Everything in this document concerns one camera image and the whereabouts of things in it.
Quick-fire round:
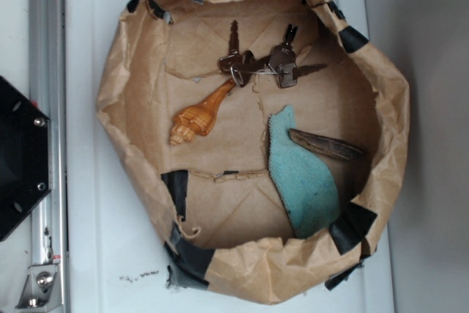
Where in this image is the silver key bunch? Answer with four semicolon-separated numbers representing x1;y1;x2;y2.
218;21;328;88

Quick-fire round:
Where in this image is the brown paper bag bin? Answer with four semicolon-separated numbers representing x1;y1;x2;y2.
96;0;410;304

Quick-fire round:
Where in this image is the orange spiral seashell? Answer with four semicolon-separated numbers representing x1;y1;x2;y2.
169;78;235;146

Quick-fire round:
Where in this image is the teal microfiber cloth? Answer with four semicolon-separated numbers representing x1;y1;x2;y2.
268;105;341;239

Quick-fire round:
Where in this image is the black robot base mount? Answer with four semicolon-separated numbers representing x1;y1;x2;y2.
1;78;51;241

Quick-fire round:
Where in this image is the aluminium frame rail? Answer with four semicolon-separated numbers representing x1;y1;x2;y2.
15;0;70;312

